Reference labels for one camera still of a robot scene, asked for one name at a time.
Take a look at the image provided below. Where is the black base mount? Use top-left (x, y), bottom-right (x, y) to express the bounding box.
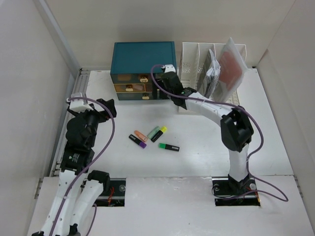
top-left (211, 176), bottom-right (260, 207)
top-left (95, 178), bottom-right (126, 207)

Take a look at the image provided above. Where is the green black highlighter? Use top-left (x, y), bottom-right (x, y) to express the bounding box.
top-left (158, 143), bottom-right (180, 152)

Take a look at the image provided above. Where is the aluminium rail frame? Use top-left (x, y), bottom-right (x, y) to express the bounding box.
top-left (47, 68), bottom-right (83, 177)

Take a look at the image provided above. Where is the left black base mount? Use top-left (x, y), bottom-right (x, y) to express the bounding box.
top-left (95, 178), bottom-right (126, 207)

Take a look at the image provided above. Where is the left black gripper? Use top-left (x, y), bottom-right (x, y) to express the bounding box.
top-left (69, 98), bottom-right (116, 147)

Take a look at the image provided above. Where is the purple black highlighter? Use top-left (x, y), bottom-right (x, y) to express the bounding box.
top-left (128, 134), bottom-right (147, 148)

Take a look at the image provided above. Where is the mint green highlighter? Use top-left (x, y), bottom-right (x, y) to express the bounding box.
top-left (147, 126), bottom-right (160, 139)

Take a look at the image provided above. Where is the yellow drawer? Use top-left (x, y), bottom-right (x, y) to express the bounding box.
top-left (114, 84), bottom-right (145, 92)

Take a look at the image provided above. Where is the white four-slot file rack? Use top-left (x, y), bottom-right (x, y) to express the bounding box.
top-left (179, 42), bottom-right (240, 105)

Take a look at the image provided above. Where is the grey spiral setup guide booklet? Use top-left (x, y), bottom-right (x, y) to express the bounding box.
top-left (197, 49), bottom-right (221, 98)

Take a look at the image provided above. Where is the yellow black highlighter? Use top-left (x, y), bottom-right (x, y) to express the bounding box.
top-left (151, 126), bottom-right (167, 143)

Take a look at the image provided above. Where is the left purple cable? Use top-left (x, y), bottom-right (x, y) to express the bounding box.
top-left (48, 97), bottom-right (116, 236)

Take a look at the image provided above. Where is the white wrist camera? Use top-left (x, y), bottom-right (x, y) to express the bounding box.
top-left (66, 92), bottom-right (92, 113)
top-left (161, 64), bottom-right (176, 73)

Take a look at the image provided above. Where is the teal drawer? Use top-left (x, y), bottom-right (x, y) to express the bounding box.
top-left (110, 73), bottom-right (152, 84)
top-left (117, 92), bottom-right (154, 100)

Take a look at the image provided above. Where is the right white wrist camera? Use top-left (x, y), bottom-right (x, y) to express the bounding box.
top-left (161, 64), bottom-right (176, 73)

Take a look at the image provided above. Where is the clear zip pouch red card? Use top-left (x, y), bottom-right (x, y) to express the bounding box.
top-left (212, 38), bottom-right (248, 103)

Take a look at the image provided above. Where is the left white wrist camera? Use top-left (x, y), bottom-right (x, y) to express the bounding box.
top-left (66, 92), bottom-right (92, 113)

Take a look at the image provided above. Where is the teal desktop drawer cabinet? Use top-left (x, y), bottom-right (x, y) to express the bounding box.
top-left (109, 41), bottom-right (177, 101)

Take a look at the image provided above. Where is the orange highlighter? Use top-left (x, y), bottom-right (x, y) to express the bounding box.
top-left (134, 130), bottom-right (148, 143)

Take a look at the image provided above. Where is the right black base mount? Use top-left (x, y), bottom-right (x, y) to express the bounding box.
top-left (211, 176), bottom-right (260, 207)

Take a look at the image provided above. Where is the orange drawer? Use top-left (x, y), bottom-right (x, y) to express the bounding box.
top-left (143, 84), bottom-right (168, 100)

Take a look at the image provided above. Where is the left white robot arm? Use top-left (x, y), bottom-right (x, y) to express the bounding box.
top-left (34, 95), bottom-right (117, 236)

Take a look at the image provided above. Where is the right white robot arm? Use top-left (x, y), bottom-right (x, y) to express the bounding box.
top-left (151, 71), bottom-right (254, 194)

